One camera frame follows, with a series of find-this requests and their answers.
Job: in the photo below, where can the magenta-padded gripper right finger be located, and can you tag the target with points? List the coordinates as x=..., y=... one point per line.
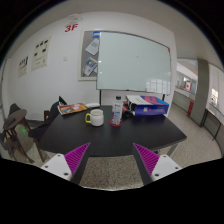
x=153, y=165

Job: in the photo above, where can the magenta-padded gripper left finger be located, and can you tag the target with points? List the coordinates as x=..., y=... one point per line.
x=71, y=161

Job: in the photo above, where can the clear black-capped water bottle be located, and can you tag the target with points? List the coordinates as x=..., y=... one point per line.
x=117, y=111

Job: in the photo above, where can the colourful orange picture book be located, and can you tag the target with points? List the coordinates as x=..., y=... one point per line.
x=71, y=109

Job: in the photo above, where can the flat round red coaster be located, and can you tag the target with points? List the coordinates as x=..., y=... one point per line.
x=113, y=125

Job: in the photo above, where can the blue and white paper bag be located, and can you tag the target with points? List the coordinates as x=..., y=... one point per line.
x=150, y=106

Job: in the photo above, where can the flat white box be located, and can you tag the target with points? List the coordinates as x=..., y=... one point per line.
x=92, y=105

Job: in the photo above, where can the red and black object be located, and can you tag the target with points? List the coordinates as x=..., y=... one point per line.
x=127, y=110

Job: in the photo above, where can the red and white flag sign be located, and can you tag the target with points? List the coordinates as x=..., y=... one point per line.
x=187, y=85

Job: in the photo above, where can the grey pin board with papers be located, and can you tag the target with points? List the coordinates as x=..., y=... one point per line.
x=88, y=56

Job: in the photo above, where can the large glass whiteboard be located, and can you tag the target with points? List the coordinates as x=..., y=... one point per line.
x=133, y=60

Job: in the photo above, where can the red floor number sign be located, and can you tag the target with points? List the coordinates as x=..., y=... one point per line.
x=71, y=28

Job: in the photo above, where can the small wall poster with photos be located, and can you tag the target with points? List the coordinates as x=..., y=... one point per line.
x=23, y=66

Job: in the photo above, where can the large wall poster with photos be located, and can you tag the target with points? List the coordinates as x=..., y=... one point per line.
x=41, y=53

